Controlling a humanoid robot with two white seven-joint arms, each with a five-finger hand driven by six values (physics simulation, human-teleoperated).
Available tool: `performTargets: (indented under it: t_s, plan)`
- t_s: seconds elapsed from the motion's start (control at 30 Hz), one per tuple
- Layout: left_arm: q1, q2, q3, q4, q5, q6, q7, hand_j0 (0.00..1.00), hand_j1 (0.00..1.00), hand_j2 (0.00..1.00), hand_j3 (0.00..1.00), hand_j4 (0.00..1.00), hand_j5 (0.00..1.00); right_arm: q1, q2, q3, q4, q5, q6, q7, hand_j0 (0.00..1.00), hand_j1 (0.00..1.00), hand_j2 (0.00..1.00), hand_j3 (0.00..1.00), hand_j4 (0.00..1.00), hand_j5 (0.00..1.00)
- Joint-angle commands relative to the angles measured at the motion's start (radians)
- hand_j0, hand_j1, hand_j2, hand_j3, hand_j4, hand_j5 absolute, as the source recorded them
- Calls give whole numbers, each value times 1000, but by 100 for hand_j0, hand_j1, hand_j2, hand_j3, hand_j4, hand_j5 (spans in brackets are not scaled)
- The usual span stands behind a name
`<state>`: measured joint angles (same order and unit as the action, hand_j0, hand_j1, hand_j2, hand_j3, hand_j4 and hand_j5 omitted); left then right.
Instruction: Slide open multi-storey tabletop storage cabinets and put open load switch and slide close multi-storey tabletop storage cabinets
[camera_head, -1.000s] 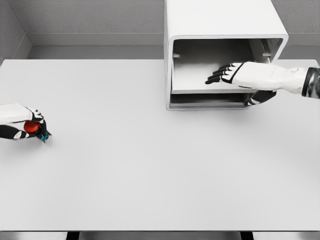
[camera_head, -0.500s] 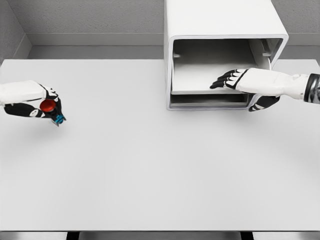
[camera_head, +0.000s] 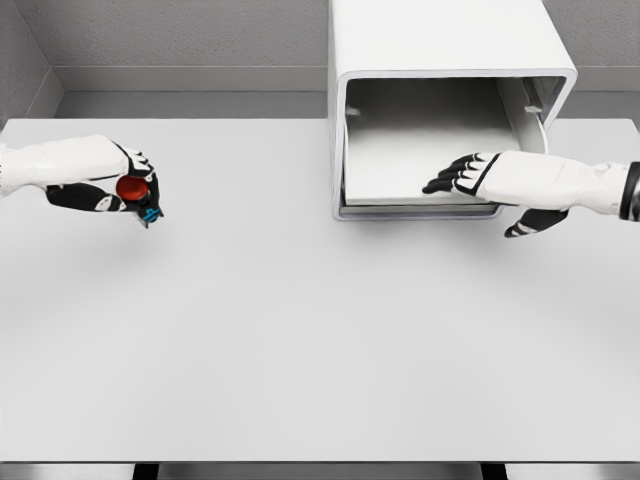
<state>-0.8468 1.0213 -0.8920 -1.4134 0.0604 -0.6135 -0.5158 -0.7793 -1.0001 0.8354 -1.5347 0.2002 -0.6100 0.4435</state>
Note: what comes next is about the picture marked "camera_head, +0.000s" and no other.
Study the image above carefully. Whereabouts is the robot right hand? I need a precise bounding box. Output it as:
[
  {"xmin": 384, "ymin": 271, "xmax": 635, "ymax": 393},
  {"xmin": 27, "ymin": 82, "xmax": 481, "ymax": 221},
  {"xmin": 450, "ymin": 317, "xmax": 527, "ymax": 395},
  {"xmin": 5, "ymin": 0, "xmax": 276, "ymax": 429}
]
[{"xmin": 421, "ymin": 150, "xmax": 585, "ymax": 239}]

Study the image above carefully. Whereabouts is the red button load switch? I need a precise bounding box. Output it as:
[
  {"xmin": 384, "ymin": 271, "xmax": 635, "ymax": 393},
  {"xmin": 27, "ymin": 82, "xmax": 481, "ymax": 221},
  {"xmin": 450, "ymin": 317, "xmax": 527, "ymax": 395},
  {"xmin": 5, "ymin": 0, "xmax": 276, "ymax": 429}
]
[{"xmin": 115, "ymin": 174, "xmax": 164, "ymax": 230}]

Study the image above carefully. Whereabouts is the white cabinet drawer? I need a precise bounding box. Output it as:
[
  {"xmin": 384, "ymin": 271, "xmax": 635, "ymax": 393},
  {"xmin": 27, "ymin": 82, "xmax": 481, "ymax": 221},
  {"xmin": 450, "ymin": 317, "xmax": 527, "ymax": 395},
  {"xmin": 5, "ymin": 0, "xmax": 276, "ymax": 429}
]
[{"xmin": 342, "ymin": 77, "xmax": 552, "ymax": 208}]

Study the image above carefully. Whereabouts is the white tabletop storage cabinet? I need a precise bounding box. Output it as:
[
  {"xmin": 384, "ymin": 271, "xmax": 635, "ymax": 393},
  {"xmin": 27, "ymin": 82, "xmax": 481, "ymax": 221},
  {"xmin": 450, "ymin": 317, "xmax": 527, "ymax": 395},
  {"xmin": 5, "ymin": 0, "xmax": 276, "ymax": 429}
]
[{"xmin": 327, "ymin": 0, "xmax": 579, "ymax": 224}]

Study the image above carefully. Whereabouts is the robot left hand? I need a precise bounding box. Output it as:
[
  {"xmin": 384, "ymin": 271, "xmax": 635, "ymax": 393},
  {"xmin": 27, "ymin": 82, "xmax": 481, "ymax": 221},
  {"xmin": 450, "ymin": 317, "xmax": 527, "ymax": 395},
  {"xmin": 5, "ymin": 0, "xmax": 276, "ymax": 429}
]
[{"xmin": 42, "ymin": 134, "xmax": 165, "ymax": 219}]

